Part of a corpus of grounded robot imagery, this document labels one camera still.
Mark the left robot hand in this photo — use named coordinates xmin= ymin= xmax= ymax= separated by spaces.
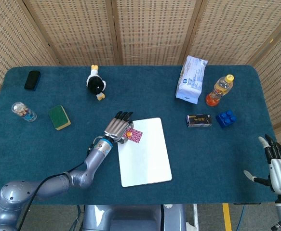
xmin=103 ymin=111 xmax=134 ymax=145

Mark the pink glitter card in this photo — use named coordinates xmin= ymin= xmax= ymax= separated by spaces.
xmin=122 ymin=127 xmax=144 ymax=144

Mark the white rectangular board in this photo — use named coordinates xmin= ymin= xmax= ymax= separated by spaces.
xmin=117 ymin=117 xmax=173 ymax=188

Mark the black and white plush toy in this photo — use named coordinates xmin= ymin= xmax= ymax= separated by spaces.
xmin=86 ymin=64 xmax=107 ymax=101

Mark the green and yellow sponge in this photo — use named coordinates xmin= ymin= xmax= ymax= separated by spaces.
xmin=48 ymin=104 xmax=71 ymax=131

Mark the blue carpet table cover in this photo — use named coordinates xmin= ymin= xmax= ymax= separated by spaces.
xmin=0 ymin=64 xmax=279 ymax=205

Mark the blue building block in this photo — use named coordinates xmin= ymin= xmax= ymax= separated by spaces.
xmin=215 ymin=110 xmax=238 ymax=129

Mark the small black carton box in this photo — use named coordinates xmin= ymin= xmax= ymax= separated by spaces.
xmin=186 ymin=114 xmax=213 ymax=128

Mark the white tissue pack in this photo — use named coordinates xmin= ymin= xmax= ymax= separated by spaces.
xmin=175 ymin=55 xmax=208 ymax=105

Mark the grey robot torso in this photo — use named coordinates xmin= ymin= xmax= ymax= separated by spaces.
xmin=82 ymin=204 xmax=187 ymax=231

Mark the clear plastic snack jar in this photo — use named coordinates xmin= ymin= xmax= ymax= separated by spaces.
xmin=11 ymin=102 xmax=38 ymax=122

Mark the white table leg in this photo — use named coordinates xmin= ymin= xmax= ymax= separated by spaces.
xmin=192 ymin=204 xmax=200 ymax=231

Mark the black board eraser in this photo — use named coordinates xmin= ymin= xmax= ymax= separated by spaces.
xmin=24 ymin=70 xmax=41 ymax=91

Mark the woven folding screen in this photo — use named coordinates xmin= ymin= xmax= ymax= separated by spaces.
xmin=0 ymin=0 xmax=281 ymax=174

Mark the orange drink bottle yellow cap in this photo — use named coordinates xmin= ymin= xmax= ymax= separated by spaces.
xmin=205 ymin=74 xmax=235 ymax=107

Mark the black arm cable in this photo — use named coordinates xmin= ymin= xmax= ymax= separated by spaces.
xmin=16 ymin=137 xmax=100 ymax=230

